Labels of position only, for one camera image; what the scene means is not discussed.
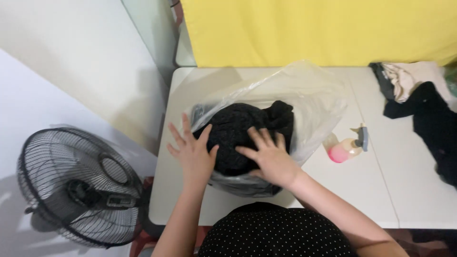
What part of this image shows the clear plastic bag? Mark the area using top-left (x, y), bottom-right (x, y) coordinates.
top-left (185, 60), bottom-right (348, 198)

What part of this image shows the yellow curtain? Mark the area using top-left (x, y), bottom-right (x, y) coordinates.
top-left (181, 0), bottom-right (457, 68)

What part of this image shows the pink spray bottle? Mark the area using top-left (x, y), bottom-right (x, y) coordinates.
top-left (323, 124), bottom-right (369, 163)

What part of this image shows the dark grey cloth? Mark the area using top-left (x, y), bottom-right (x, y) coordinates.
top-left (369, 62), bottom-right (395, 101)

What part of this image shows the black polka dot shirt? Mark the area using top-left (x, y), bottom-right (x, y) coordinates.
top-left (198, 202), bottom-right (358, 257)

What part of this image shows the person's left hand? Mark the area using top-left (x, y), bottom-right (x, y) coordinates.
top-left (167, 113), bottom-right (220, 183)

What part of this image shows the black electric fan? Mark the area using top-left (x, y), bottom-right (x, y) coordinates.
top-left (16, 127), bottom-right (150, 248)

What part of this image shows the black clothing piece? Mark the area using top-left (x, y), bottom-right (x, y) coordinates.
top-left (383, 81), bottom-right (457, 188)

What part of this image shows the beige cloth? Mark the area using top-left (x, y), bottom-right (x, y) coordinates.
top-left (383, 61), bottom-right (457, 111)

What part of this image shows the person's right hand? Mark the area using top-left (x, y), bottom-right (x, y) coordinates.
top-left (235, 127), bottom-right (303, 189)

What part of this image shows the black knitted garment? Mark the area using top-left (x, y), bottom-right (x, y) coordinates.
top-left (193, 100), bottom-right (295, 177)

